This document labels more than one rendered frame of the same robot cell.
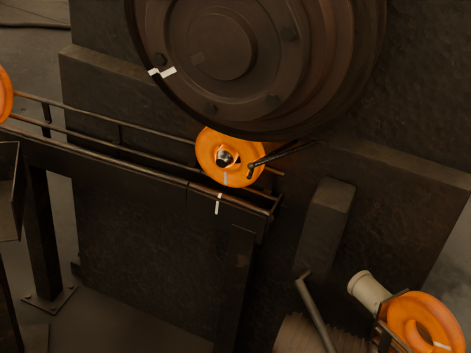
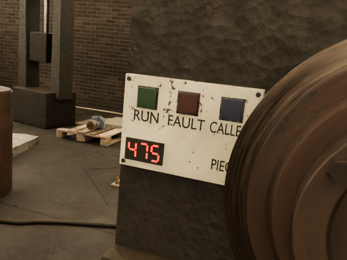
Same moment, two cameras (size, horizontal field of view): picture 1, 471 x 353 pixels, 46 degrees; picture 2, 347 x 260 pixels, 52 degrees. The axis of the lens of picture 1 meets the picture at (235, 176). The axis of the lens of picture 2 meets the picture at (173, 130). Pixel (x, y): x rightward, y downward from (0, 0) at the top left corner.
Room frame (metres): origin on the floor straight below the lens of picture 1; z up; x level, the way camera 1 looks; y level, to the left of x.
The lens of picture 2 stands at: (0.49, 0.33, 1.28)
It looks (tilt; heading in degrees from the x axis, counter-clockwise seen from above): 12 degrees down; 1
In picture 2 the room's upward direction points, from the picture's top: 6 degrees clockwise
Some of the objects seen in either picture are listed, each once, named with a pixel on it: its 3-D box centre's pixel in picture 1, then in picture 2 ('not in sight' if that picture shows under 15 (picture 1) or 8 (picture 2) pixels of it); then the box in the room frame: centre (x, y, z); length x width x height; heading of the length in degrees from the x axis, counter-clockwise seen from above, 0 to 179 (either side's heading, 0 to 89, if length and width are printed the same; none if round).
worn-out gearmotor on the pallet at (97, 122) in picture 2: not in sight; (99, 122); (5.48, 1.44, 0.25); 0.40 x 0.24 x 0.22; 162
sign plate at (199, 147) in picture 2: not in sight; (186, 129); (1.14, 0.31, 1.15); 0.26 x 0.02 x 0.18; 72
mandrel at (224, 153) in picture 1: (237, 141); not in sight; (0.97, 0.01, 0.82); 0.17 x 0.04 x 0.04; 162
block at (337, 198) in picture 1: (323, 231); not in sight; (0.87, -0.21, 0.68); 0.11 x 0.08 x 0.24; 162
